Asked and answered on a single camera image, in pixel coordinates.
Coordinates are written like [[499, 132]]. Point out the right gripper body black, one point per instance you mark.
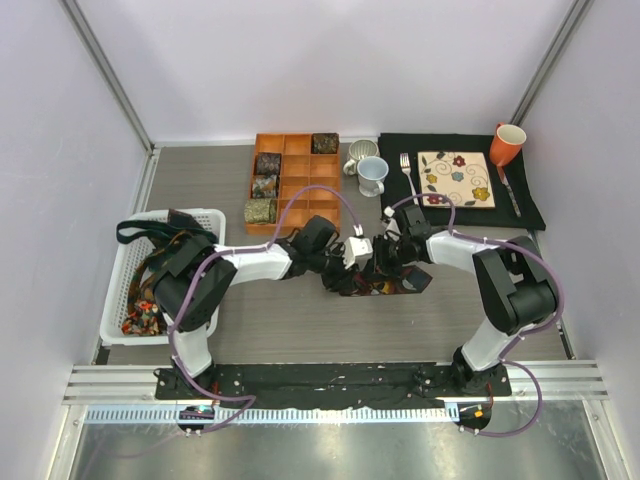
[[404, 255]]

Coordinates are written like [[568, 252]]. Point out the orange compartment tray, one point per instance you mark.
[[306, 183]]

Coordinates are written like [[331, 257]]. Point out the silver fork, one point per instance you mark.
[[405, 166]]

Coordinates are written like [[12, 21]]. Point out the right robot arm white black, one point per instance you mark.
[[517, 290]]

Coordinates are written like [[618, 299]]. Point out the pile of patterned ties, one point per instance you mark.
[[145, 316]]

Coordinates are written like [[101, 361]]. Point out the dark red patterned tie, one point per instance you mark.
[[408, 280]]

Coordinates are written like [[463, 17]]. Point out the floral square plate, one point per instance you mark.
[[461, 176]]

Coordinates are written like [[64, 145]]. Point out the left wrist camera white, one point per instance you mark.
[[357, 247]]

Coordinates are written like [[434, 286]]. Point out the black cloth placemat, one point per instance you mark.
[[391, 145]]

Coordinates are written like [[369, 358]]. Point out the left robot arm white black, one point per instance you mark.
[[191, 285]]

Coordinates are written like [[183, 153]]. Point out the orange mug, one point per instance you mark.
[[506, 144]]

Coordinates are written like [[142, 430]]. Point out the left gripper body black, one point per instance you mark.
[[324, 262]]

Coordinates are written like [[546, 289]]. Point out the pale blue mug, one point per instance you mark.
[[372, 172]]

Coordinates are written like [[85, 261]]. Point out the rolled purple patterned tie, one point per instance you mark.
[[268, 163]]

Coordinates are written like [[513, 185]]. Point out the patterned handle knife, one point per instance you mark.
[[505, 182]]

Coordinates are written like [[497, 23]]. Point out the rolled brown patterned tie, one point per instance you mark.
[[265, 186]]

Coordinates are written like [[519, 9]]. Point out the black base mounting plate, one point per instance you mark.
[[331, 386]]

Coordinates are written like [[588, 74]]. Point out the grey ribbed mug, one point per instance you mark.
[[358, 150]]

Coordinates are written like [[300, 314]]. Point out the rolled olive green tie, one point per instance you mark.
[[260, 211]]

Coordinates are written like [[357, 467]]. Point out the rolled dark tie top right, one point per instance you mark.
[[325, 143]]

